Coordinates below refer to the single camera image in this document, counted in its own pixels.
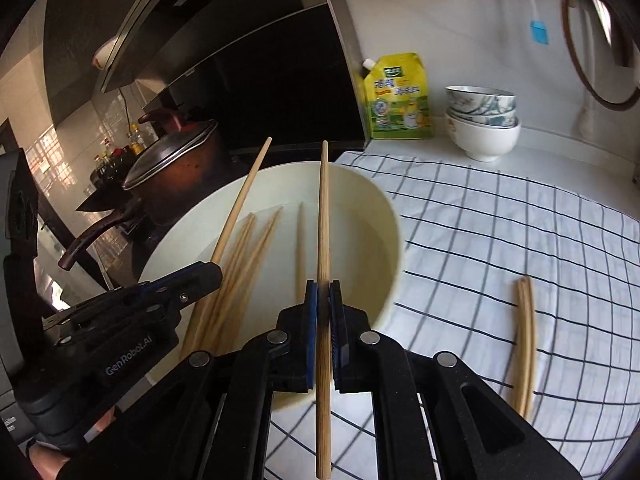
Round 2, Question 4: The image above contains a blue silicone brush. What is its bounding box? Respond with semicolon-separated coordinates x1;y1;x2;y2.
528;0;549;46

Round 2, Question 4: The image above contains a black range hood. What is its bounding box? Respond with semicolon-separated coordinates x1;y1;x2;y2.
43;0;369;154

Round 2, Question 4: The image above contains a brown round hoop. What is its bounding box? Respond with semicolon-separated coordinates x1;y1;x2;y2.
560;0;639;113

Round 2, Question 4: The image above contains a person left hand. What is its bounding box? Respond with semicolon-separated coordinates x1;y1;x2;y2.
27;404;122;480

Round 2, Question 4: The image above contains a patterned bowl middle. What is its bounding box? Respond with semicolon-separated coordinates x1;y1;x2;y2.
447;107;518;128

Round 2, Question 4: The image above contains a lone wooden chopstick right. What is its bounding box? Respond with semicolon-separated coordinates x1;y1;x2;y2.
316;141;332;479

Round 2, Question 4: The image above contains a white black checked cloth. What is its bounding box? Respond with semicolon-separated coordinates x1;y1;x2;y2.
261;150;640;480

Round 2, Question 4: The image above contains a bundle chopstick one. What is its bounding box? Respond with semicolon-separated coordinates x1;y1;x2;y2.
182;214;256;356

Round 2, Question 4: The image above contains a bundle chopstick two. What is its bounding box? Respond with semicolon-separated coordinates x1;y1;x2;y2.
208;208;282;356

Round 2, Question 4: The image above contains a yellow detergent refill pouch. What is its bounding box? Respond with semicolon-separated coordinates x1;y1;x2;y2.
362;52;433;140

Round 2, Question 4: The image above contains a white ceramic bowl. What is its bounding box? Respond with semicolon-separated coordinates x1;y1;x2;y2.
446;113;521;162

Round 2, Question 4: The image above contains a patterned bowl top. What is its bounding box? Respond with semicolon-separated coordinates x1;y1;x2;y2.
446;84;516;116

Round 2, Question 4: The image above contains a patterned bowl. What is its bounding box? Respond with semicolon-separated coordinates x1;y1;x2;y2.
447;107;518;128
446;84;516;116

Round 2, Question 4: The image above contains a glass pot lid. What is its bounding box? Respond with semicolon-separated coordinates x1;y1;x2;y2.
122;122;217;191

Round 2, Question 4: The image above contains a white wall pipe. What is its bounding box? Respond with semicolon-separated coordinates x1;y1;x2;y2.
577;0;597;143

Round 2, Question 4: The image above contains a bundle chopstick five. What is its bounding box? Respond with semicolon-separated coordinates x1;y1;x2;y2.
522;275;537;420

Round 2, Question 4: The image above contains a dark red pot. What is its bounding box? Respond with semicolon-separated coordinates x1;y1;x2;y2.
58;108;234;271

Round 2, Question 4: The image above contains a bundle chopstick four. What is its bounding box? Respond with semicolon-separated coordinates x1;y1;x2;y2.
512;278;530;418

